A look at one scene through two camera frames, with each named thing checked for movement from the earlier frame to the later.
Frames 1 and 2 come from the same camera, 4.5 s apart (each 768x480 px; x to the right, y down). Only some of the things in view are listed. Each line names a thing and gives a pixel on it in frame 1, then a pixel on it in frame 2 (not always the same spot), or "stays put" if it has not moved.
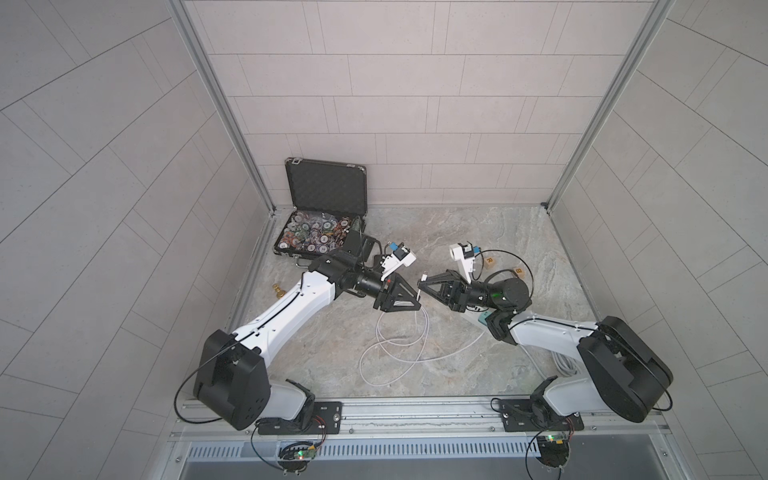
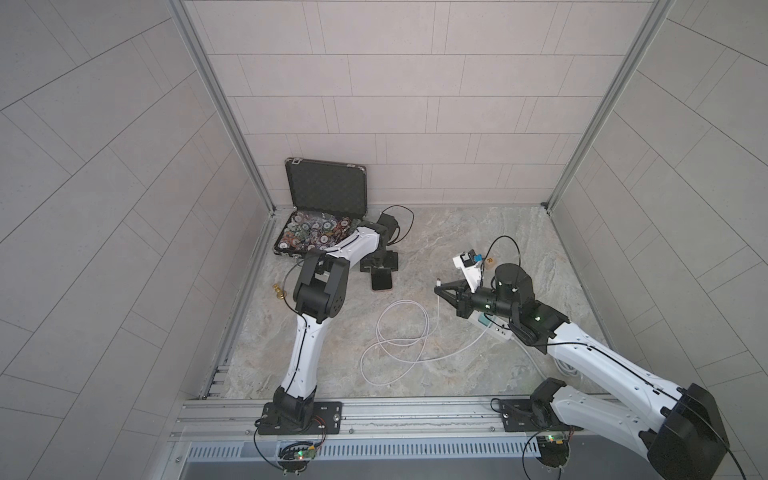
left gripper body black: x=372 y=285 to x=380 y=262
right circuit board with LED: x=554 y=449 stays put
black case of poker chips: x=327 y=199 stays put
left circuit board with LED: x=295 y=455 stays put
